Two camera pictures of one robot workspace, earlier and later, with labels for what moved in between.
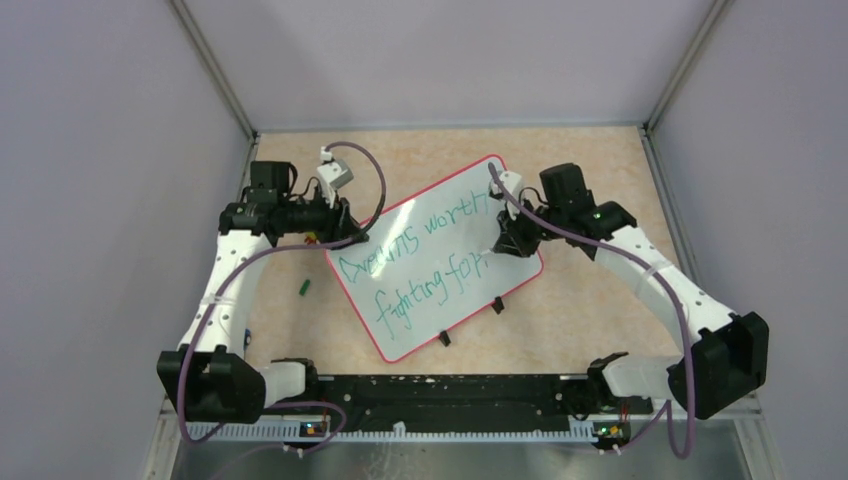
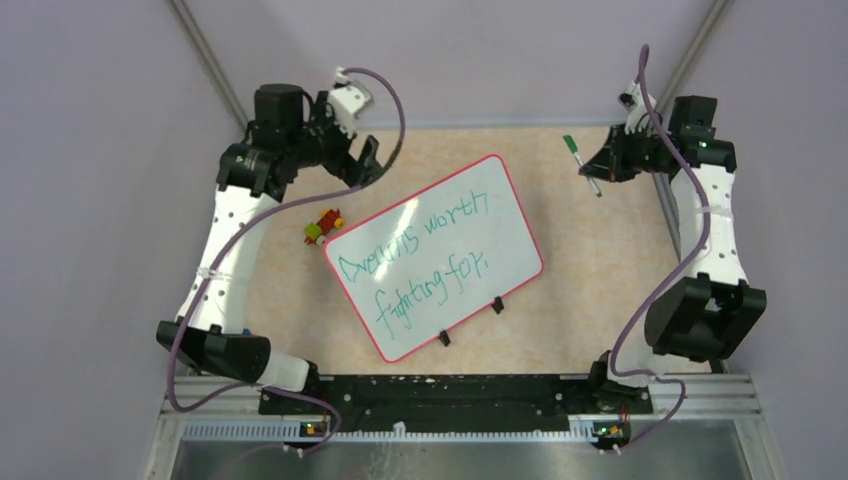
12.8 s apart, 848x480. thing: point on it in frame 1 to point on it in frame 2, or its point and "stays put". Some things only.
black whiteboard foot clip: x=444 y=338 stays put
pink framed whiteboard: x=429 y=264 stays put
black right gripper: x=512 y=238 to x=608 y=164
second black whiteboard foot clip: x=498 y=305 stays put
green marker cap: x=305 y=287 to x=570 y=143
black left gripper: x=340 y=224 to x=352 y=171
